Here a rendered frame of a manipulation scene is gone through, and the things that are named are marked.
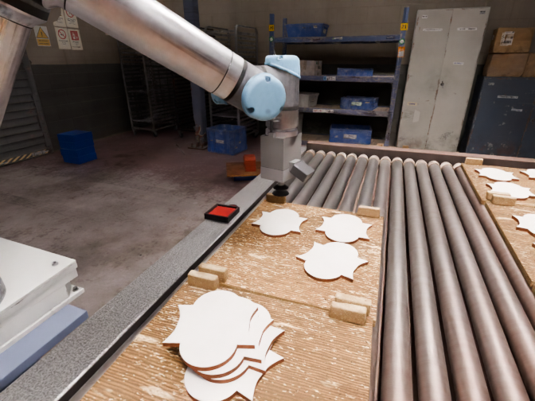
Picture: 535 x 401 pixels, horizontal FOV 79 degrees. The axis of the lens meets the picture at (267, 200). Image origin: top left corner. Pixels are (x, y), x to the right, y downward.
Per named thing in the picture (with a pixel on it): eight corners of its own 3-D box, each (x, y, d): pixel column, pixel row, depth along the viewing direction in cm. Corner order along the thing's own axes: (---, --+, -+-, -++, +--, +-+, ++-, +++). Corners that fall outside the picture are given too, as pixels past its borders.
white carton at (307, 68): (292, 75, 496) (292, 60, 487) (301, 75, 518) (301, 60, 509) (314, 76, 478) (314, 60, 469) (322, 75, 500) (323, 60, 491)
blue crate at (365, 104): (339, 108, 484) (340, 97, 478) (346, 105, 515) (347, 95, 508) (373, 110, 462) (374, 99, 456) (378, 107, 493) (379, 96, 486)
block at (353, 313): (328, 318, 54) (329, 305, 53) (329, 310, 56) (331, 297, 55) (365, 327, 52) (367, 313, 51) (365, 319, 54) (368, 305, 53)
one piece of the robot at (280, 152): (303, 124, 66) (300, 197, 73) (322, 118, 73) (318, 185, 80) (256, 118, 72) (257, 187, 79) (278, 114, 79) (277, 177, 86)
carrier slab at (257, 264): (193, 282, 65) (193, 276, 64) (264, 204, 100) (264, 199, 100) (375, 328, 54) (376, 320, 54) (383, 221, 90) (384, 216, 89)
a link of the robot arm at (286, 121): (304, 107, 74) (286, 112, 68) (303, 128, 76) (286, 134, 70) (277, 105, 78) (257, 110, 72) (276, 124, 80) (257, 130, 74)
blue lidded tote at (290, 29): (284, 39, 471) (284, 24, 463) (293, 40, 503) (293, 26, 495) (322, 38, 451) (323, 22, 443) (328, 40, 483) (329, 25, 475)
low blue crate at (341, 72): (336, 76, 457) (336, 68, 453) (336, 75, 491) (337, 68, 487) (373, 76, 448) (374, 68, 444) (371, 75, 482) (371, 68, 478)
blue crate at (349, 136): (328, 142, 499) (329, 128, 490) (329, 136, 536) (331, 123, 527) (370, 144, 486) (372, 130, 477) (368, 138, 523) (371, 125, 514)
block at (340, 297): (333, 309, 56) (333, 297, 55) (334, 302, 58) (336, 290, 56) (369, 318, 54) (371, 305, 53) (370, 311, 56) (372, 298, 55)
